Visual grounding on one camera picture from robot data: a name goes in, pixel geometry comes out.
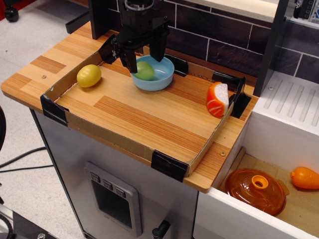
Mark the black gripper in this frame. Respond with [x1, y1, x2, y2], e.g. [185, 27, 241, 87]
[111, 0, 169, 73]

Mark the green toy pear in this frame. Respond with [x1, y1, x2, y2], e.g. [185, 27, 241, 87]
[133, 61, 156, 81]

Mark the light blue bowl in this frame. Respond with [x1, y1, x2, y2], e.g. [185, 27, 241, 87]
[131, 55, 174, 91]

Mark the yellow toy lemon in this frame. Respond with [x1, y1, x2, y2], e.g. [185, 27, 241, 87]
[76, 64, 102, 88]

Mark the orange white salmon sushi toy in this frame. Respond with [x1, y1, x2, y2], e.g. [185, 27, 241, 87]
[206, 82, 229, 118]

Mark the cardboard fence with black tape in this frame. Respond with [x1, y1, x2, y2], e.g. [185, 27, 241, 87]
[40, 44, 249, 181]

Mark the black caster wheel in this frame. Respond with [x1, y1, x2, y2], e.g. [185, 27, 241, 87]
[4, 6, 19, 22]

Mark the silver toy dishwasher cabinet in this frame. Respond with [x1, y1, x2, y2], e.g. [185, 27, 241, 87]
[32, 112, 198, 239]

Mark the white toy sink unit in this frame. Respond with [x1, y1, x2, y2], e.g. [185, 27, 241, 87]
[193, 72, 319, 239]

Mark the orange transparent pot lid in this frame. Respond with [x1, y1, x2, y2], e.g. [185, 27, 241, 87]
[224, 168, 287, 216]

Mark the orange toy carrot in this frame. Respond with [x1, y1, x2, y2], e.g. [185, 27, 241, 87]
[290, 167, 319, 190]

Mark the black floor cable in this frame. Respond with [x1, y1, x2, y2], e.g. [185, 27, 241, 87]
[0, 146, 54, 174]

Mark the black dishwasher handle knob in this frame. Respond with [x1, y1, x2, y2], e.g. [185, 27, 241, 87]
[152, 220, 170, 239]

